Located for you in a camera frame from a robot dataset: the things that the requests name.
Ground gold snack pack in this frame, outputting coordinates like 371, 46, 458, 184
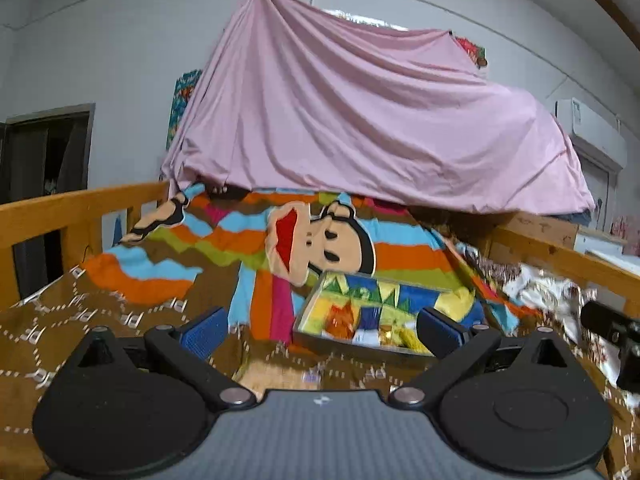
378, 325, 406, 348

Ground orange snack bag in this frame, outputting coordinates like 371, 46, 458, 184
323, 300, 357, 340

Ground blue white snack box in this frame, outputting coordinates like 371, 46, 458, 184
352, 306, 382, 347

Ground floral patterned bedsheet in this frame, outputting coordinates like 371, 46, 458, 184
454, 242, 639, 415

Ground colourful painted tray box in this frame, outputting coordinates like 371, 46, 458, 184
293, 272, 485, 360

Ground clear puffed rice snack pack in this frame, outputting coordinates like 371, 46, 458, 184
232, 359, 321, 401

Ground colourful cartoon monkey blanket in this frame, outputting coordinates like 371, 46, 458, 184
0, 181, 640, 480

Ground white air conditioner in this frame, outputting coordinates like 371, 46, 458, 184
555, 98, 628, 174

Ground dark doorway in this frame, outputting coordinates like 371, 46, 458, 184
1, 104, 96, 298

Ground pink draped sheet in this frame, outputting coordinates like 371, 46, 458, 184
162, 0, 594, 216

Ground colourful wall poster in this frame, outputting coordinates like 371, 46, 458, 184
166, 70, 202, 150

